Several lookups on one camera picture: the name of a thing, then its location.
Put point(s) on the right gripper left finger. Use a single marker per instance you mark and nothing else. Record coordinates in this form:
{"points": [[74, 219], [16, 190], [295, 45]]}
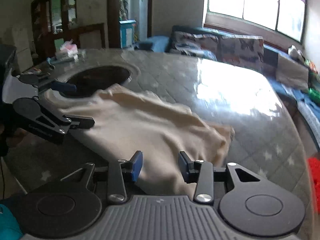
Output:
{"points": [[67, 207]]}

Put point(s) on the pink tissue box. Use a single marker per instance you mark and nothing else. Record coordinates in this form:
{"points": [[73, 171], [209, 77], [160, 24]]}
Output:
{"points": [[68, 49]]}

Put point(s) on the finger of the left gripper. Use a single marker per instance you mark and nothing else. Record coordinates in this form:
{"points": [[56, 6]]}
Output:
{"points": [[43, 82], [45, 121]]}

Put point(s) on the light blue small cabinet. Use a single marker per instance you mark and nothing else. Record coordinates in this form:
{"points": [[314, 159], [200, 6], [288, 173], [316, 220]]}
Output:
{"points": [[127, 32]]}

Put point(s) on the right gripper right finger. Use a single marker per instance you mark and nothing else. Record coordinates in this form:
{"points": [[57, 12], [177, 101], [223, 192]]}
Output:
{"points": [[246, 201]]}

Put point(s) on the flat white box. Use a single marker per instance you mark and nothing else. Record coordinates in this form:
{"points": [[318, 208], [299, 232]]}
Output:
{"points": [[65, 57]]}

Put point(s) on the colourful plush toy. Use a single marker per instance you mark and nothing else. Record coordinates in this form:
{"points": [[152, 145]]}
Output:
{"points": [[311, 66]]}

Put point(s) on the grey quilted star table cover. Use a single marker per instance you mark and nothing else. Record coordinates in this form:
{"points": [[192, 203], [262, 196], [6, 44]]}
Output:
{"points": [[265, 141]]}

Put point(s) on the dark wooden chair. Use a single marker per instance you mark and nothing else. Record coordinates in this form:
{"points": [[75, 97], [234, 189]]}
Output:
{"points": [[89, 36]]}

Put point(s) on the dark wooden door frame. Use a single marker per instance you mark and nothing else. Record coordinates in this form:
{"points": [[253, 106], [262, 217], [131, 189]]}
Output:
{"points": [[113, 25]]}

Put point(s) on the panda plush toy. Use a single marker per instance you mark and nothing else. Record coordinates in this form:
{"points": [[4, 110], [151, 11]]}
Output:
{"points": [[295, 54]]}

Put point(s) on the window with green frame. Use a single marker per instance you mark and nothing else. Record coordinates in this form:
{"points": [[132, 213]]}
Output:
{"points": [[284, 16]]}

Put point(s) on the flat butterfly pillow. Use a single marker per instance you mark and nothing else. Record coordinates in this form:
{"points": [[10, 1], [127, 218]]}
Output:
{"points": [[204, 46]]}

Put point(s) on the upright butterfly pillow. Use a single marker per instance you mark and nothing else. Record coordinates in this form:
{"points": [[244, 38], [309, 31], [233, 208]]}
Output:
{"points": [[243, 51]]}

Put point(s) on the dark wooden display cabinet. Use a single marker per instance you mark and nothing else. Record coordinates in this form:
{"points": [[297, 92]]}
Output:
{"points": [[51, 25]]}

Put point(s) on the cream sweatshirt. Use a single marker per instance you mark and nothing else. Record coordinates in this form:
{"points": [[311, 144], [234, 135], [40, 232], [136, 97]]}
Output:
{"points": [[126, 122]]}

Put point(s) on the grey plain cushion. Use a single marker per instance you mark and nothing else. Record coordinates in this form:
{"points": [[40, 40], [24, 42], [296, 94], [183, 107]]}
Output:
{"points": [[292, 74]]}

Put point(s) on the red plastic stool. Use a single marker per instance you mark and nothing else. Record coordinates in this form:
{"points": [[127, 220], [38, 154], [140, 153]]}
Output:
{"points": [[314, 165]]}

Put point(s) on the blue corner sofa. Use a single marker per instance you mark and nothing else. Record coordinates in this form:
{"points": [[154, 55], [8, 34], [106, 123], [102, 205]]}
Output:
{"points": [[308, 109]]}

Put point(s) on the black round induction cooktop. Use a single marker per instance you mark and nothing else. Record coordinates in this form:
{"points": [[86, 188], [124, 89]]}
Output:
{"points": [[89, 81]]}

